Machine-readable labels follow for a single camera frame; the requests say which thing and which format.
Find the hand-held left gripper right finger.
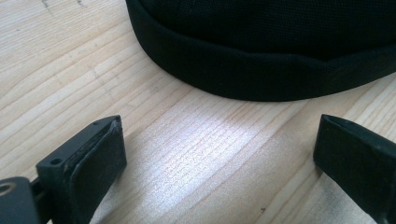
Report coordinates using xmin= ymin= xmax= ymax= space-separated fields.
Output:
xmin=312 ymin=114 xmax=396 ymax=224

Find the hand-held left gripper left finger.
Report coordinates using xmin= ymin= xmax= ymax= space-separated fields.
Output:
xmin=35 ymin=115 xmax=128 ymax=224

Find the black fabric hat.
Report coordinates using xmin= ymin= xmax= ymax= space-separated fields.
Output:
xmin=124 ymin=0 xmax=396 ymax=103

